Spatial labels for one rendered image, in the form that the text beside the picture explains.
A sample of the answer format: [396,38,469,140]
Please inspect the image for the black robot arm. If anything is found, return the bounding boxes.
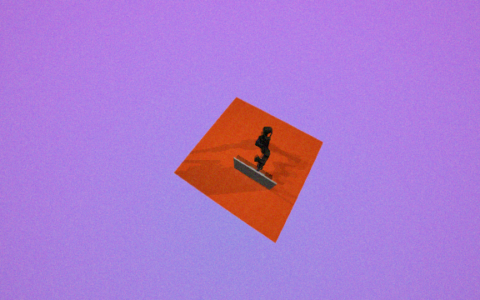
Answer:
[254,127,273,163]

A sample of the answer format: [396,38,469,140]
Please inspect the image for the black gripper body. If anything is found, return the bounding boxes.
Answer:
[259,157,267,166]

